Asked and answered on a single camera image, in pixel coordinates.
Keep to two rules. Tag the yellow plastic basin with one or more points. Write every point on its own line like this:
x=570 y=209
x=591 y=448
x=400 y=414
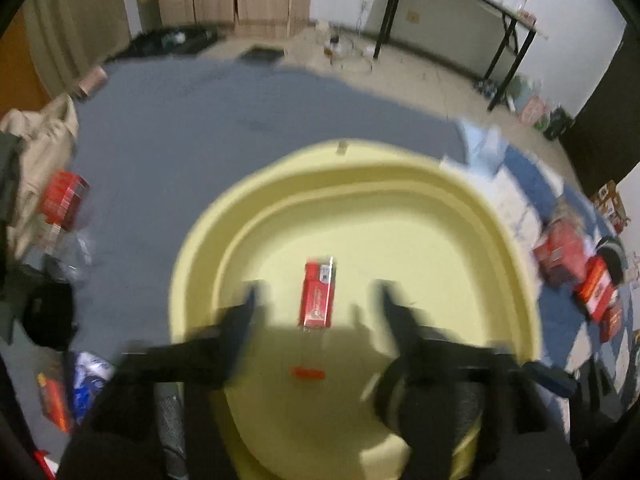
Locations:
x=300 y=405

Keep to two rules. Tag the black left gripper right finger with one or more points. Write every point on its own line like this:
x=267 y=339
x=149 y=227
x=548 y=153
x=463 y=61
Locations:
x=434 y=369

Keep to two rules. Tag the small red flat box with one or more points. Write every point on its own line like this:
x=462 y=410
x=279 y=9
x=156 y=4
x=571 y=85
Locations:
x=611 y=321

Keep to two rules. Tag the black folding table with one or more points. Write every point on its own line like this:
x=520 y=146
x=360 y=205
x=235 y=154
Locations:
x=484 y=40

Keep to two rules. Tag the cardboard boxes by wall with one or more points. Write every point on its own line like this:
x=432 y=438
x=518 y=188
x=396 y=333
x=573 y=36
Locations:
x=608 y=201

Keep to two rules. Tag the black bag on floor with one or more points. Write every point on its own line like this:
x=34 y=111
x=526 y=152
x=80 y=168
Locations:
x=559 y=122

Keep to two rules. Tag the red tin box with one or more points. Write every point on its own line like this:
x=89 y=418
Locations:
x=62 y=199

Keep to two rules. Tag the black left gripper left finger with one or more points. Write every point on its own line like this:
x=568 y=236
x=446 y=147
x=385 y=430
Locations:
x=209 y=358

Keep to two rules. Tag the pink bag on floor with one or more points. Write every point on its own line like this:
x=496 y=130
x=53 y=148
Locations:
x=533 y=111

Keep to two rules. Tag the black case on floor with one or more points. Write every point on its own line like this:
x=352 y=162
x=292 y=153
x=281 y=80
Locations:
x=169 y=41

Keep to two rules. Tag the red brown cigarette carton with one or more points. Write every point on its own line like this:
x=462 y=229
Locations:
x=560 y=254

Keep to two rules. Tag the beige cloth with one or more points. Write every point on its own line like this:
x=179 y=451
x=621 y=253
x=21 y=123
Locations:
x=48 y=141

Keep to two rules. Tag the black flat tray on floor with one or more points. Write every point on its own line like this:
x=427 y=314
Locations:
x=262 y=55

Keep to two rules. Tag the red white box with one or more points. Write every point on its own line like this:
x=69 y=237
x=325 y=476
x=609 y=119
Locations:
x=596 y=292

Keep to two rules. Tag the black white striped foam cylinder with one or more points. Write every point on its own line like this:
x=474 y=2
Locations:
x=612 y=251

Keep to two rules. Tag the grey bed sheet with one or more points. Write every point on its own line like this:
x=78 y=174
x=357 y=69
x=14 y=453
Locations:
x=164 y=138

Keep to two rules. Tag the red cigarette pack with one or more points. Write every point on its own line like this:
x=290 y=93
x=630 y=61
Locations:
x=316 y=302

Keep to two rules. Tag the dark door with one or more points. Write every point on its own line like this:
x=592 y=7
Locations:
x=603 y=142

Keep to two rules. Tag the power strip with cables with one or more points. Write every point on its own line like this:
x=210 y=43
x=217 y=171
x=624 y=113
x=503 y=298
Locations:
x=346 y=56

